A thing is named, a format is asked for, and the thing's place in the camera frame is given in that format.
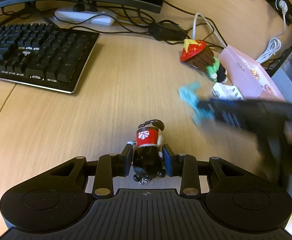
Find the light blue packet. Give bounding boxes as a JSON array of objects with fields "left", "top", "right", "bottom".
[{"left": 178, "top": 81, "right": 215, "bottom": 125}]

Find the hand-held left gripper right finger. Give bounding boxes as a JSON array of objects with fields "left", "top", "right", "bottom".
[{"left": 162, "top": 145, "right": 252, "bottom": 199}]

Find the white power strip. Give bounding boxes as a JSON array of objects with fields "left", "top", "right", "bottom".
[{"left": 54, "top": 6, "right": 117, "bottom": 27}]

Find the thick grey-white cable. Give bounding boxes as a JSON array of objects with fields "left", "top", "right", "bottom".
[{"left": 192, "top": 12, "right": 228, "bottom": 48}]

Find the black cable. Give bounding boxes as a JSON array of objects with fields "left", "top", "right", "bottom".
[
  {"left": 163, "top": 1, "right": 199, "bottom": 18},
  {"left": 68, "top": 26, "right": 150, "bottom": 35}
]

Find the bundled white cable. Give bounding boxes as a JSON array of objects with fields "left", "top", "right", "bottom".
[{"left": 256, "top": 1, "right": 290, "bottom": 64}]

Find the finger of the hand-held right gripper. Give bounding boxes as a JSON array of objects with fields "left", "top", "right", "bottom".
[{"left": 198, "top": 97, "right": 249, "bottom": 129}]

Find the figurine with red cup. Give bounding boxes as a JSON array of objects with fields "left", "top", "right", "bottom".
[{"left": 127, "top": 119, "right": 167, "bottom": 186}]

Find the pink cardboard box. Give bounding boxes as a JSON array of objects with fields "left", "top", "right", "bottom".
[{"left": 217, "top": 45, "right": 287, "bottom": 103}]

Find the white battery charger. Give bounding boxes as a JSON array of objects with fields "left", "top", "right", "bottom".
[{"left": 212, "top": 83, "right": 245, "bottom": 101}]

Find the black power adapter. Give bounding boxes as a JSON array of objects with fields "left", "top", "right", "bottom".
[{"left": 148, "top": 21, "right": 187, "bottom": 42}]

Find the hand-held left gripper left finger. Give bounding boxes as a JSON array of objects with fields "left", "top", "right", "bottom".
[{"left": 49, "top": 144, "right": 134, "bottom": 200}]

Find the black mechanical keyboard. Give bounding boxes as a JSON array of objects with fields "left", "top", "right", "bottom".
[{"left": 0, "top": 23, "right": 101, "bottom": 95}]

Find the knitted doll with brown hat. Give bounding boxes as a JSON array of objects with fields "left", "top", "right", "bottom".
[{"left": 180, "top": 39, "right": 228, "bottom": 83}]

